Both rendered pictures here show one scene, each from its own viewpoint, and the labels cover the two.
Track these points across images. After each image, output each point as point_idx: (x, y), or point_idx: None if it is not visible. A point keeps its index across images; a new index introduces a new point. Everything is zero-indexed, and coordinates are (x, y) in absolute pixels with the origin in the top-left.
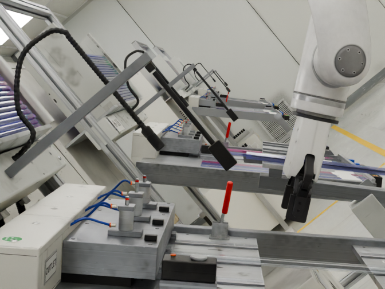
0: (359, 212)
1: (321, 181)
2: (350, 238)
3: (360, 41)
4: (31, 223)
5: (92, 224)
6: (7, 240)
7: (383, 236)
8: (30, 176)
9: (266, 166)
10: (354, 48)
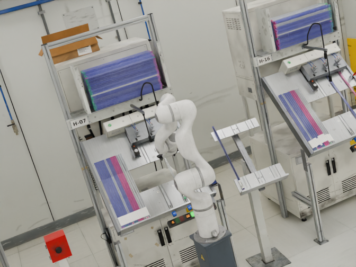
0: (241, 161)
1: (240, 145)
2: None
3: (158, 149)
4: (122, 121)
5: (140, 124)
6: (108, 125)
7: (243, 172)
8: (142, 104)
9: (211, 134)
10: (157, 149)
